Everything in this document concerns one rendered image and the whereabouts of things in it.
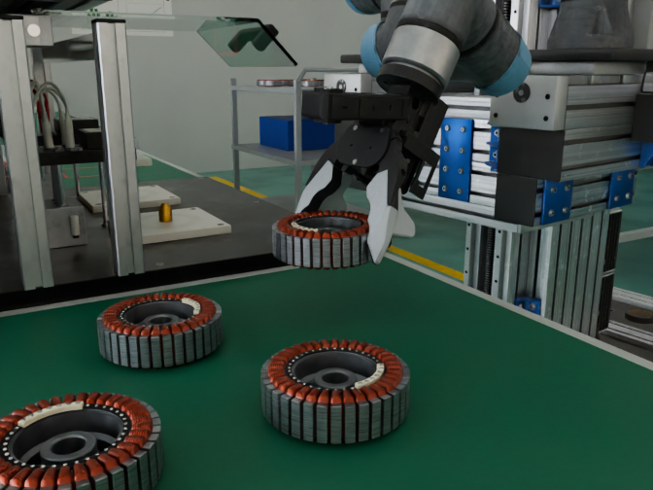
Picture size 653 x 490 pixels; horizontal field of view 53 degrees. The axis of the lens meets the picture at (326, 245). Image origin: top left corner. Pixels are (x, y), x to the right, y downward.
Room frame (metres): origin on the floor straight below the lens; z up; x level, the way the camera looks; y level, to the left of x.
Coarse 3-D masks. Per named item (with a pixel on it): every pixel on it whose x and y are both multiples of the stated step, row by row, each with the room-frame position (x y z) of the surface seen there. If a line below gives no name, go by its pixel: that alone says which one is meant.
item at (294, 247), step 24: (288, 216) 0.67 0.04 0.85; (312, 216) 0.68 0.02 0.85; (336, 216) 0.68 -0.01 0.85; (360, 216) 0.66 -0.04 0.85; (288, 240) 0.60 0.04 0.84; (312, 240) 0.60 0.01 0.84; (336, 240) 0.59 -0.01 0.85; (360, 240) 0.60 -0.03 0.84; (312, 264) 0.60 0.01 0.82; (336, 264) 0.59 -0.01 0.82; (360, 264) 0.61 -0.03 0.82
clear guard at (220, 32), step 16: (64, 16) 0.78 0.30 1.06; (80, 16) 0.78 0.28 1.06; (96, 16) 0.78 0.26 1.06; (112, 16) 0.79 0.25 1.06; (128, 16) 0.80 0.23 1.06; (144, 16) 0.81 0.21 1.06; (160, 16) 0.82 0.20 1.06; (176, 16) 0.83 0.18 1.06; (192, 16) 0.84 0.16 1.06; (208, 32) 1.05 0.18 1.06; (224, 32) 1.00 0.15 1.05; (240, 32) 0.95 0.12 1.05; (256, 32) 0.91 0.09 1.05; (224, 48) 1.06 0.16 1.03; (240, 48) 1.00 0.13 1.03; (256, 48) 0.96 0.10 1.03; (272, 48) 0.91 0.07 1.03; (240, 64) 1.07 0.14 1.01; (256, 64) 1.01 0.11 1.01; (272, 64) 0.96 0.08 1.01; (288, 64) 0.92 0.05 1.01
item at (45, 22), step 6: (42, 18) 0.75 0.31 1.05; (48, 18) 0.76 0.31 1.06; (42, 24) 0.75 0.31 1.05; (48, 24) 0.76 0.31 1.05; (42, 30) 0.75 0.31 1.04; (48, 30) 0.76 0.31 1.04; (42, 36) 0.75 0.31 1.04; (48, 36) 0.75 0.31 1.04; (42, 42) 0.75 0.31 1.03; (48, 42) 0.75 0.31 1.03
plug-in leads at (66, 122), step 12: (36, 84) 0.85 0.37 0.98; (48, 84) 0.85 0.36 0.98; (36, 96) 0.85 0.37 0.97; (60, 96) 0.88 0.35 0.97; (60, 108) 0.90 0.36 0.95; (48, 120) 0.86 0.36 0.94; (60, 120) 0.90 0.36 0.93; (48, 132) 0.86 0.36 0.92; (60, 132) 0.90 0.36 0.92; (72, 132) 0.86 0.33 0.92; (48, 144) 0.86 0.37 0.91; (72, 144) 0.86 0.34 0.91
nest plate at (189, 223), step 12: (144, 216) 0.98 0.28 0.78; (156, 216) 0.98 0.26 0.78; (180, 216) 0.98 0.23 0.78; (192, 216) 0.98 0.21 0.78; (204, 216) 0.98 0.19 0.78; (144, 228) 0.90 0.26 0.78; (156, 228) 0.90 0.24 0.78; (168, 228) 0.90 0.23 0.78; (180, 228) 0.90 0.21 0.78; (192, 228) 0.90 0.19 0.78; (204, 228) 0.90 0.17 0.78; (216, 228) 0.91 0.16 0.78; (228, 228) 0.92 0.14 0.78; (144, 240) 0.86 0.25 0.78; (156, 240) 0.87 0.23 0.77; (168, 240) 0.87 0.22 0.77
